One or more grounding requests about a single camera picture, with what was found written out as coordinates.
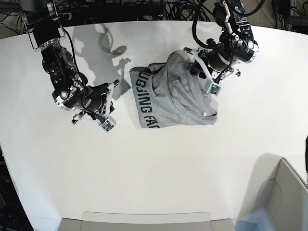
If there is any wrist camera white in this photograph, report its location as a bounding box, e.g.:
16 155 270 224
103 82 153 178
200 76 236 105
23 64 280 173
204 79 222 96
100 117 116 133

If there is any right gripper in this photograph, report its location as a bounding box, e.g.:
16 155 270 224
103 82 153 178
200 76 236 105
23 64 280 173
72 80 119 125

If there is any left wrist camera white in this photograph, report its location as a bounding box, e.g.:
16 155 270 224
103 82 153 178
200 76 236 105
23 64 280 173
204 79 222 96

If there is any grey T-shirt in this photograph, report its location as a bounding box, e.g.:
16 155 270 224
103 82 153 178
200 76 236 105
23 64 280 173
129 50 218 128

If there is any blue cloth corner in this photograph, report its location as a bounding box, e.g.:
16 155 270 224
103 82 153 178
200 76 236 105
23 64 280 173
235 209 274 231

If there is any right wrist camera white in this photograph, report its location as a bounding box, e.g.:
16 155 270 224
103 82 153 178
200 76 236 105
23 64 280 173
100 117 116 133

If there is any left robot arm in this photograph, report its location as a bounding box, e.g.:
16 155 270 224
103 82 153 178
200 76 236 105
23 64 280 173
192 0 263 84

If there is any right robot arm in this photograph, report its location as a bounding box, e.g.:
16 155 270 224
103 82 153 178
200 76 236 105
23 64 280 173
19 0 119 132

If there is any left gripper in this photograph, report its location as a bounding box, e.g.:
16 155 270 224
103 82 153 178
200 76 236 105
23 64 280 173
184 47 241 83

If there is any grey chair front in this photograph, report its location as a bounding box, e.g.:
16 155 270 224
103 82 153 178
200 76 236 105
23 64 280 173
58 211 235 231

